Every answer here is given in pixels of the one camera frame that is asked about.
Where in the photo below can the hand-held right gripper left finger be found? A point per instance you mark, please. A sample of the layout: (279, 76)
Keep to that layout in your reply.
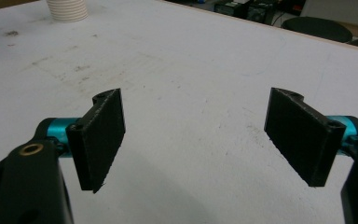
(99, 140)

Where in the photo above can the black round stool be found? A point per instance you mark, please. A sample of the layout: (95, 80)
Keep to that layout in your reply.
(317, 29)

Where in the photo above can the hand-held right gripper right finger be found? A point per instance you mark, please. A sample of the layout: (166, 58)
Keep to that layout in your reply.
(301, 137)

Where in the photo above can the dark electronic equipment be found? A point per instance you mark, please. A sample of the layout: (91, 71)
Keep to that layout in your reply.
(245, 9)

